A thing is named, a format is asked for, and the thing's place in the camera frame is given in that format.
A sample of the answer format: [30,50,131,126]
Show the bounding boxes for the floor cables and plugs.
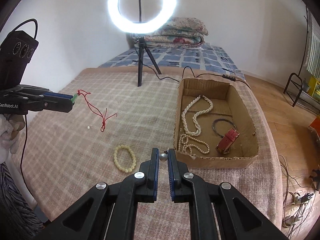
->
[278,154,320,238]

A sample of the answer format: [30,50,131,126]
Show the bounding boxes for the red string green pendant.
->
[71,89,118,133]

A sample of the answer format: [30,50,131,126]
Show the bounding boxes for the black power cable with remote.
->
[133,37,252,90]

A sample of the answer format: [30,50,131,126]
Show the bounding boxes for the striped white towel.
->
[306,11,320,79]

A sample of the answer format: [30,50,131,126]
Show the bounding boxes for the black tripod stand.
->
[132,36,162,87]

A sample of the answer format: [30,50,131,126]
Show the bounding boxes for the cream bead bracelet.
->
[113,144,137,173]

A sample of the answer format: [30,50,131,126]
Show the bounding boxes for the blue checkered bed sheet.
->
[99,43,245,80]

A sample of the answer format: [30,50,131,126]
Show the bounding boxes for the black clothes rack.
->
[283,9,319,115]

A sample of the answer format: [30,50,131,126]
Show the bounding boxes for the yellow box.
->
[308,76,320,101]

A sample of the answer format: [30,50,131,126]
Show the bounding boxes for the folded floral quilt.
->
[144,17,209,48]

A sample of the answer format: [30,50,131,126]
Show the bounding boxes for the black bangle ring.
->
[211,118,237,138]

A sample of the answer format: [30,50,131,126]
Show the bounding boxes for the brown cardboard box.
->
[174,78,259,168]

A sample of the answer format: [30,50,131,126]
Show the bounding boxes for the black camera unit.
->
[0,18,39,90]

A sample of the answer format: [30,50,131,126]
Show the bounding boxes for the white ring light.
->
[107,0,177,34]

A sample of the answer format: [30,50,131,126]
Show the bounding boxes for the twisted pearl necklace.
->
[181,94,214,137]

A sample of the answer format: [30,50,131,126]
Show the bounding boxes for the long thin pearl necklace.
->
[178,133,211,157]

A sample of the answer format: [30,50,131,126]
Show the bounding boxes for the gloved left hand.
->
[0,114,25,164]

